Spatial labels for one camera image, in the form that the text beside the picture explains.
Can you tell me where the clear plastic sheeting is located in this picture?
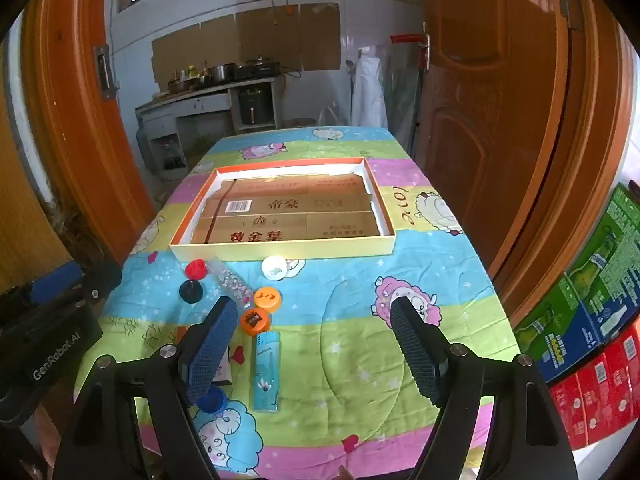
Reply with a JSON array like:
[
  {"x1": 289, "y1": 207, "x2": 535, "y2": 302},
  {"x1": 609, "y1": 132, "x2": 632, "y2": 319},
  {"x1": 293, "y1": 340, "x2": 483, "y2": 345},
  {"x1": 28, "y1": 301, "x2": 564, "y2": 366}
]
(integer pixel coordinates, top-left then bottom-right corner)
[{"x1": 387, "y1": 45, "x2": 423, "y2": 151}]

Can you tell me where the teal lighter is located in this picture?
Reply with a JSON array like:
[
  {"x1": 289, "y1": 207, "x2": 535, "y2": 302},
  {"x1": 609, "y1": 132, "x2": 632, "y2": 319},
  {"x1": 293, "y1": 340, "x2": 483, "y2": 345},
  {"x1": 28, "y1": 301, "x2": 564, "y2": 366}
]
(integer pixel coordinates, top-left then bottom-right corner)
[{"x1": 251, "y1": 331, "x2": 282, "y2": 413}]

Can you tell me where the grey kitchen counter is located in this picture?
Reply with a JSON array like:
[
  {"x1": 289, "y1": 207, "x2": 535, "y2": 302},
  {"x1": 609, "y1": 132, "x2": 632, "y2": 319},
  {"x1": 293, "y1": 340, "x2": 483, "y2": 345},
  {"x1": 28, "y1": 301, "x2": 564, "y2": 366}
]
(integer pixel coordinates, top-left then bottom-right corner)
[{"x1": 136, "y1": 75, "x2": 282, "y2": 172}]

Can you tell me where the black gas stove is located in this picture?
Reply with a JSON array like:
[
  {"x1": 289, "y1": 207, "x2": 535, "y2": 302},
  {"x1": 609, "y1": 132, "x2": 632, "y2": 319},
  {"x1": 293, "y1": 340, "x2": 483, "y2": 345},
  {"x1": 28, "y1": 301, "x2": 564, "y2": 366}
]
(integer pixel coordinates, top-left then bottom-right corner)
[{"x1": 234, "y1": 59, "x2": 281, "y2": 80}]

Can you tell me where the shallow cardboard tray box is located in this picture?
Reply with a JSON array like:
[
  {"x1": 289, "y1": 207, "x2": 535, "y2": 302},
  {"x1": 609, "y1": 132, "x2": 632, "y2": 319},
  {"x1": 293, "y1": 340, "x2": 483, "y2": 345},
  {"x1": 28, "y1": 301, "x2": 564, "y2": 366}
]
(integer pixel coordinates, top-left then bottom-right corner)
[{"x1": 169, "y1": 157, "x2": 397, "y2": 262}]

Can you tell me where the white bottle cap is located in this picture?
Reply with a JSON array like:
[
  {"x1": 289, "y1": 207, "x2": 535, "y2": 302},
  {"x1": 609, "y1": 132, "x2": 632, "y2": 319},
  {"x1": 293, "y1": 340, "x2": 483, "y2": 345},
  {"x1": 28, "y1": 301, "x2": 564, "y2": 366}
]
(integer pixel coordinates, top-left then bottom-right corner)
[{"x1": 261, "y1": 256, "x2": 288, "y2": 280}]

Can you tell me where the metal strike plate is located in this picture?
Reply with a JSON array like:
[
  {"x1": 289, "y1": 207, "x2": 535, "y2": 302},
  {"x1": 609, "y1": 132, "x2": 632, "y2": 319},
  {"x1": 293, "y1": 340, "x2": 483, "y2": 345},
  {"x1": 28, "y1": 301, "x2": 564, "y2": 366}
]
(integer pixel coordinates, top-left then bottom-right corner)
[{"x1": 94, "y1": 45, "x2": 121, "y2": 101}]

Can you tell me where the orange wooden door frame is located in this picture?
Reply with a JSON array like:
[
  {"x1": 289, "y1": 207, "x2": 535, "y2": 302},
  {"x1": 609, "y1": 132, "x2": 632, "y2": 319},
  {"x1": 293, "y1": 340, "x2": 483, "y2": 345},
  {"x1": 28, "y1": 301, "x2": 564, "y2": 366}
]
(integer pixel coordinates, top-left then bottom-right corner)
[
  {"x1": 487, "y1": 0, "x2": 637, "y2": 328},
  {"x1": 20, "y1": 0, "x2": 157, "y2": 263}
]

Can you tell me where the dark air fryer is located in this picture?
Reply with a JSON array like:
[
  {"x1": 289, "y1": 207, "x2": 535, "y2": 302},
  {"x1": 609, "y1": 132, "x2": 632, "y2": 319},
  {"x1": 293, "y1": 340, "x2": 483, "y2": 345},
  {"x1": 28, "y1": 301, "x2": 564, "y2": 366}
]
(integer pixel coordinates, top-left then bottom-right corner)
[{"x1": 239, "y1": 87, "x2": 273, "y2": 126}]

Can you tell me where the red carton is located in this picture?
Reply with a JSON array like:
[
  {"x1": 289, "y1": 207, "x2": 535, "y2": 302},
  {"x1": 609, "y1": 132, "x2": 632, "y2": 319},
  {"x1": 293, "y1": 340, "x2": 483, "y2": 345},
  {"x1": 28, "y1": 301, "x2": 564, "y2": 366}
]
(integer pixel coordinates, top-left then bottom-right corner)
[{"x1": 547, "y1": 320, "x2": 640, "y2": 451}]

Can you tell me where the black bottle cap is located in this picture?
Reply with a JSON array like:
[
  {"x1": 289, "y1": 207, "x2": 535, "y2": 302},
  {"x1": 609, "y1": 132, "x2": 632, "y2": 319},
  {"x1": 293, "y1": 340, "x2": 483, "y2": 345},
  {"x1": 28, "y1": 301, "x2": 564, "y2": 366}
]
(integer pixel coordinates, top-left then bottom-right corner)
[{"x1": 179, "y1": 280, "x2": 205, "y2": 304}]

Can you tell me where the metal door hinge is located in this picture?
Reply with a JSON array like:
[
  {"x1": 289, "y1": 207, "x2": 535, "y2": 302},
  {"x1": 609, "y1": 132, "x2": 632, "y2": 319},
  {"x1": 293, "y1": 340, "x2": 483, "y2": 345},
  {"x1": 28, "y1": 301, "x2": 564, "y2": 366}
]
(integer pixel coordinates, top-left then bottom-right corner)
[{"x1": 559, "y1": 0, "x2": 585, "y2": 31}]

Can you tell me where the yellow wooden door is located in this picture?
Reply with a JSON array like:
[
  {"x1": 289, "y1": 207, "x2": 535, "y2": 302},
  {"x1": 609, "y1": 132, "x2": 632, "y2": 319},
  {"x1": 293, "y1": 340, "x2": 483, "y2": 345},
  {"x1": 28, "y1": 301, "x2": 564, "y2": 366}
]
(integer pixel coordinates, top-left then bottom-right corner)
[{"x1": 0, "y1": 45, "x2": 76, "y2": 291}]

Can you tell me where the orange cap with dark label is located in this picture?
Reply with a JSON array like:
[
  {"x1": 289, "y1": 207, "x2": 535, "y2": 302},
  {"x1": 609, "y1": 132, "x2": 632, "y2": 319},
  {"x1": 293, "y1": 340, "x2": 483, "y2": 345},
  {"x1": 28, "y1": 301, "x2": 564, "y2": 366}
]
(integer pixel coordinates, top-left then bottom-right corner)
[{"x1": 240, "y1": 309, "x2": 272, "y2": 336}]

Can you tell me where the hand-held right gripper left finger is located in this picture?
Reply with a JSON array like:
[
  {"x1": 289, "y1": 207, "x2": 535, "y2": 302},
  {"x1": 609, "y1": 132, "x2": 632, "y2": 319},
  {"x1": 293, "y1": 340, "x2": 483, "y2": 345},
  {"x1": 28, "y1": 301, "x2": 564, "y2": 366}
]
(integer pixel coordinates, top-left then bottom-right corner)
[{"x1": 52, "y1": 296, "x2": 239, "y2": 480}]

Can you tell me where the plain orange bottle cap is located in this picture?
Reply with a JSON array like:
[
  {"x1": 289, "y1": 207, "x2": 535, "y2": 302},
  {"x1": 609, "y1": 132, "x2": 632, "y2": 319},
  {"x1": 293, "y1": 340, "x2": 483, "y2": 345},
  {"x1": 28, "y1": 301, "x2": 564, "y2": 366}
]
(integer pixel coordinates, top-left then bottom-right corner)
[{"x1": 253, "y1": 287, "x2": 282, "y2": 312}]

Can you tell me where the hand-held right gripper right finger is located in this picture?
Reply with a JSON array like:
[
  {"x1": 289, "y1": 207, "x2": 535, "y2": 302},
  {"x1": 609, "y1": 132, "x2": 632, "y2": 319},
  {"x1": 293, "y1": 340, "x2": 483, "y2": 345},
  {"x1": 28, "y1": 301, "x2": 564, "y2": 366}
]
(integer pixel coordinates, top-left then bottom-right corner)
[{"x1": 389, "y1": 296, "x2": 580, "y2": 480}]

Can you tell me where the white cartoon lighter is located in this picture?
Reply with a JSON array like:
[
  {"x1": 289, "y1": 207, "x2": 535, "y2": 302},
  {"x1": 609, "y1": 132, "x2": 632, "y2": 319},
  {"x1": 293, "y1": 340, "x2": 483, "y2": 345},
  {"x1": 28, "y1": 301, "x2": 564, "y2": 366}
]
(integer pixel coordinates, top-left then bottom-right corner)
[{"x1": 214, "y1": 345, "x2": 237, "y2": 386}]

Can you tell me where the blue bottle cap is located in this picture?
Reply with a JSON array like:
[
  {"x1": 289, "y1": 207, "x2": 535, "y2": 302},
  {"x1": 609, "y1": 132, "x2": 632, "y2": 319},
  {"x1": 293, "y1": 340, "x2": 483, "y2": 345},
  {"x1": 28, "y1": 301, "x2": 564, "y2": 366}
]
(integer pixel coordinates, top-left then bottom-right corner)
[{"x1": 195, "y1": 385, "x2": 230, "y2": 413}]

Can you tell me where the cardboard wall sheet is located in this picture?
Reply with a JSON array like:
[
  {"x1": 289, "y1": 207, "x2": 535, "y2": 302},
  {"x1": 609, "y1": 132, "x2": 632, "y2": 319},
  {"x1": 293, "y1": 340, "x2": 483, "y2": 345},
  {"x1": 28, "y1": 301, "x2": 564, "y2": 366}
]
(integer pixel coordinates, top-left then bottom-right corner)
[
  {"x1": 235, "y1": 6, "x2": 302, "y2": 68},
  {"x1": 300, "y1": 2, "x2": 342, "y2": 72},
  {"x1": 151, "y1": 22, "x2": 203, "y2": 86},
  {"x1": 200, "y1": 14, "x2": 240, "y2": 68}
]

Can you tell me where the brown wooden door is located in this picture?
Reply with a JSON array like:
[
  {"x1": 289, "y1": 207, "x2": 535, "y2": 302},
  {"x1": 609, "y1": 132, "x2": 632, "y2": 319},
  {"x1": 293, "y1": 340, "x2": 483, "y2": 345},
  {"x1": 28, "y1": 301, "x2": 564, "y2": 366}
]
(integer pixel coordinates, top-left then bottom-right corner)
[{"x1": 415, "y1": 0, "x2": 571, "y2": 271}]

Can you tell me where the green and blue carton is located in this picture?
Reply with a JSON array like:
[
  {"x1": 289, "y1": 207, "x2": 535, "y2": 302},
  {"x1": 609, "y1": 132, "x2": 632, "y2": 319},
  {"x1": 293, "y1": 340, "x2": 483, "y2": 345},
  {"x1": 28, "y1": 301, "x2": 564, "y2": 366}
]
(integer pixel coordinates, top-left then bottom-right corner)
[{"x1": 515, "y1": 182, "x2": 640, "y2": 383}]

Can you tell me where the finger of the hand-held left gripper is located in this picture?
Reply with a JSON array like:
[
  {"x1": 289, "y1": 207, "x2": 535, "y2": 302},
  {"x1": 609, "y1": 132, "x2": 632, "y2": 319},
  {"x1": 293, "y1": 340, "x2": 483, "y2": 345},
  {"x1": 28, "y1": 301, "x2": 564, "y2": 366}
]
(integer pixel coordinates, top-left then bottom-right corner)
[
  {"x1": 70, "y1": 259, "x2": 124, "y2": 308},
  {"x1": 0, "y1": 267, "x2": 83, "y2": 311}
]

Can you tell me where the white sack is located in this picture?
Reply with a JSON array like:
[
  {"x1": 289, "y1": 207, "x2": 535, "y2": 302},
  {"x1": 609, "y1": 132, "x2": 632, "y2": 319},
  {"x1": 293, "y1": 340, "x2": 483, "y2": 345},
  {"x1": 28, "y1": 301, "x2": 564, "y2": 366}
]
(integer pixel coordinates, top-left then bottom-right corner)
[{"x1": 350, "y1": 55, "x2": 388, "y2": 128}]

